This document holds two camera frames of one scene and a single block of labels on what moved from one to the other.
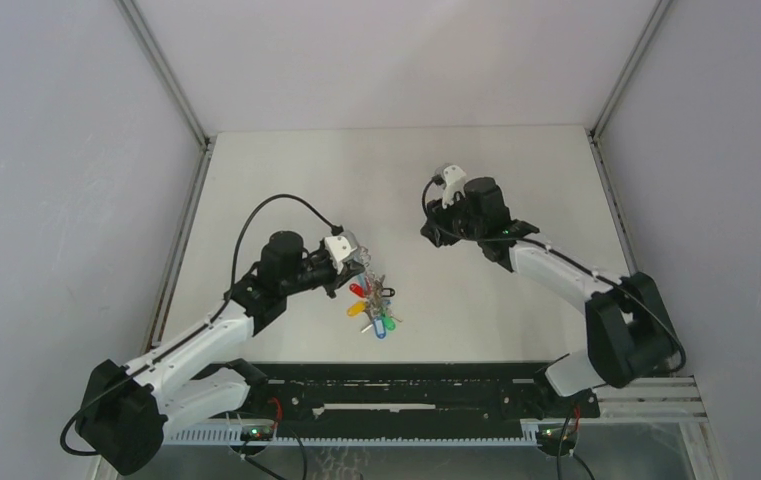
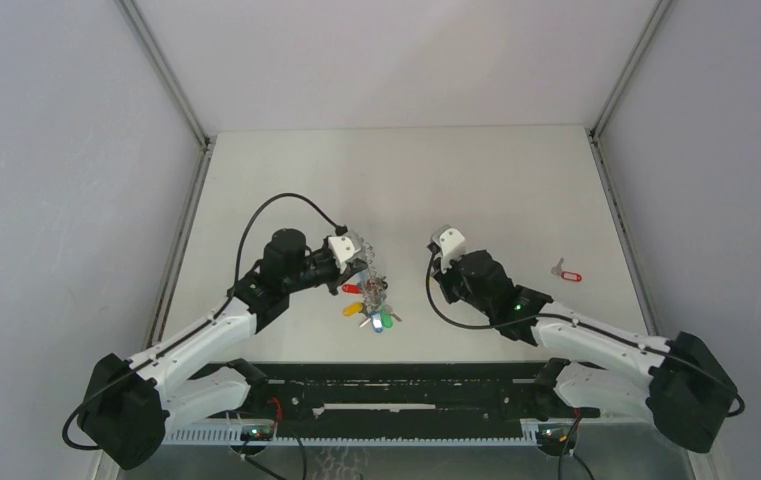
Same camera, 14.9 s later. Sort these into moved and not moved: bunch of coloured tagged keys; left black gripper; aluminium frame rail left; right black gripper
Moved: right black gripper
Not moved: bunch of coloured tagged keys; aluminium frame rail left; left black gripper
